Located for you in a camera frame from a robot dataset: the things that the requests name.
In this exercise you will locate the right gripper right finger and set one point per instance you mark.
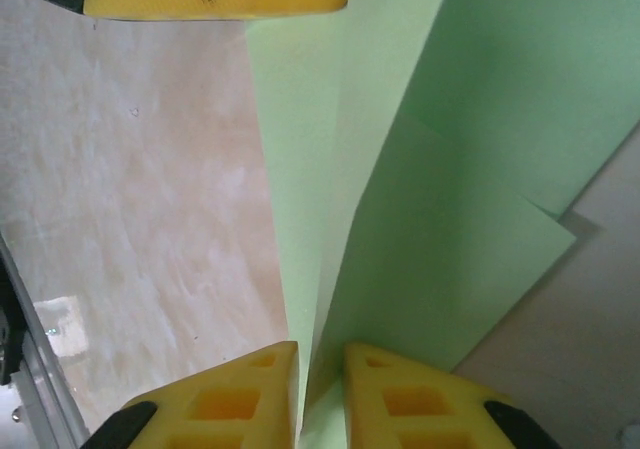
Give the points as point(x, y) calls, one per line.
point(425, 404)

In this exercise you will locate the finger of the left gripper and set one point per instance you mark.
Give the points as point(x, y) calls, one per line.
point(200, 1)

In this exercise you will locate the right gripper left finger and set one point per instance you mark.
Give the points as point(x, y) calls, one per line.
point(225, 404)

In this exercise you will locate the green paper sheet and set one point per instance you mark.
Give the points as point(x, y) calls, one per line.
point(400, 169)

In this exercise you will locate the aluminium mounting beam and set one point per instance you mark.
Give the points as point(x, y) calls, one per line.
point(45, 369)

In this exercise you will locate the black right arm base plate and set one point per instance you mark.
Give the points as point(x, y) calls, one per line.
point(10, 319)

